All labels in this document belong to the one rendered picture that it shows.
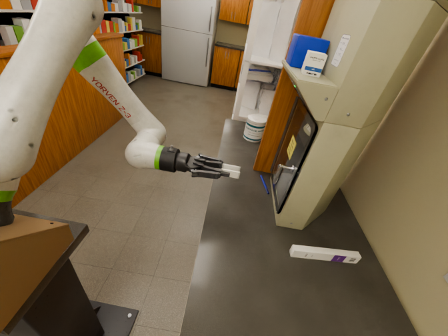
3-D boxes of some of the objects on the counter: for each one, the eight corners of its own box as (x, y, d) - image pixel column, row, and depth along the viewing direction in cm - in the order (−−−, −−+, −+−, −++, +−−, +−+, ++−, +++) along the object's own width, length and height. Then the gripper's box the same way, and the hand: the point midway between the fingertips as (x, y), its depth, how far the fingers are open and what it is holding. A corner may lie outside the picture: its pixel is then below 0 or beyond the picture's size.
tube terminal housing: (315, 186, 117) (407, 14, 72) (334, 236, 90) (500, 13, 45) (269, 178, 116) (335, -1, 71) (276, 226, 90) (385, -9, 45)
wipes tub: (261, 135, 157) (266, 116, 148) (261, 144, 146) (267, 123, 137) (243, 132, 156) (247, 112, 148) (243, 141, 146) (247, 120, 137)
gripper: (172, 165, 73) (241, 177, 73) (183, 142, 86) (242, 153, 86) (171, 181, 77) (236, 193, 78) (183, 158, 90) (238, 169, 90)
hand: (231, 171), depth 82 cm, fingers open, 3 cm apart
